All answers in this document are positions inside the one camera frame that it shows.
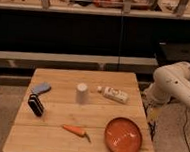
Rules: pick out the white ceramic cup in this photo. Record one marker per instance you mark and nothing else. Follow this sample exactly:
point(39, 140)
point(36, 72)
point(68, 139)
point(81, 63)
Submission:
point(81, 93)

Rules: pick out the blue sponge cloth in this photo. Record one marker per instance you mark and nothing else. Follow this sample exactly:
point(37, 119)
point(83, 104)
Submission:
point(41, 88)

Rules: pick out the orange carrot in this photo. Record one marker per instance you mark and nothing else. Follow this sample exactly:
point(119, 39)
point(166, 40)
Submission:
point(77, 131)

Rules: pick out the white plastic bottle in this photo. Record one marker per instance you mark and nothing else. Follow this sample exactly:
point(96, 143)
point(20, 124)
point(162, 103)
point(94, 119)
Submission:
point(113, 94)

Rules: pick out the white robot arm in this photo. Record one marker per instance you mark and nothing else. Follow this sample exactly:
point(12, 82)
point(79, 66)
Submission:
point(170, 81)

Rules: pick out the black box on shelf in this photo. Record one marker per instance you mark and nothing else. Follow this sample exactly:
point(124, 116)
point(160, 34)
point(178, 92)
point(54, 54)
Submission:
point(172, 52)

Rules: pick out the orange plate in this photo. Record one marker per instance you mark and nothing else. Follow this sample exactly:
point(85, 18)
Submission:
point(122, 135)

